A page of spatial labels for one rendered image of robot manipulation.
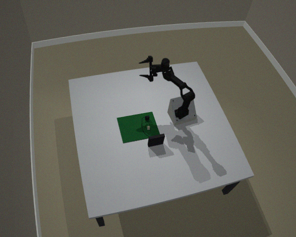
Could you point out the green circuit board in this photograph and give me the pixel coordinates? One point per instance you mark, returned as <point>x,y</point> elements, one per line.
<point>135,127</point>

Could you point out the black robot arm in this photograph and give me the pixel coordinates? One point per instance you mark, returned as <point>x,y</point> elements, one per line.
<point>168,74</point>

